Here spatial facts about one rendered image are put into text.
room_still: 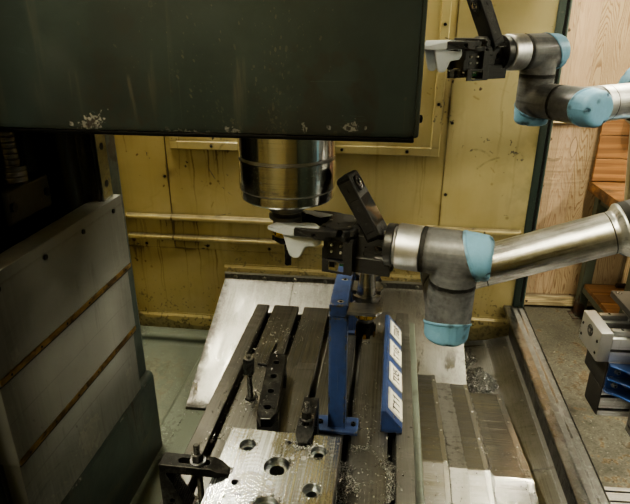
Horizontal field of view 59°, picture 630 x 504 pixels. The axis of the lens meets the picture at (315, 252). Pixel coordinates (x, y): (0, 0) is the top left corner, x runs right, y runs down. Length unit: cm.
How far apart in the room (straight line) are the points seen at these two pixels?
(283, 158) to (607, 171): 305
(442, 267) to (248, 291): 133
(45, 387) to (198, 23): 70
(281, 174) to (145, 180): 134
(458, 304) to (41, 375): 74
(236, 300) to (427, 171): 83
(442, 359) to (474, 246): 110
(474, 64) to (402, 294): 107
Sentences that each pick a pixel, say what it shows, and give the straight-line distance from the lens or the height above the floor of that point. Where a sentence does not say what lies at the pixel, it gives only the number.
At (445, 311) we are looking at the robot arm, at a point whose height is 135.
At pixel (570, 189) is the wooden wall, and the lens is 380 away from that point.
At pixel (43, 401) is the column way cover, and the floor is 114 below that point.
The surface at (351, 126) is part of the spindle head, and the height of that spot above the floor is 164.
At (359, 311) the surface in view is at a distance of 117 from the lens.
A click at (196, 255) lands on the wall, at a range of 220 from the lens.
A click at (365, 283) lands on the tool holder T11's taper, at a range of 120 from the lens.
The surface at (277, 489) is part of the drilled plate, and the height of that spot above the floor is 99.
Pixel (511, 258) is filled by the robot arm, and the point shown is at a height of 139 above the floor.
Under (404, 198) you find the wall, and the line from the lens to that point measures 199.
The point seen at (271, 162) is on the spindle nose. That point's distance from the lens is 86.
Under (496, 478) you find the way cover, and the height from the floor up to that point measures 75.
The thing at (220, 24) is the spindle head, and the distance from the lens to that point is 80.
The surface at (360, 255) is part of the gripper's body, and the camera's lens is 93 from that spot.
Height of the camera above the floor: 178
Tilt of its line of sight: 23 degrees down
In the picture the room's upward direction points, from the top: straight up
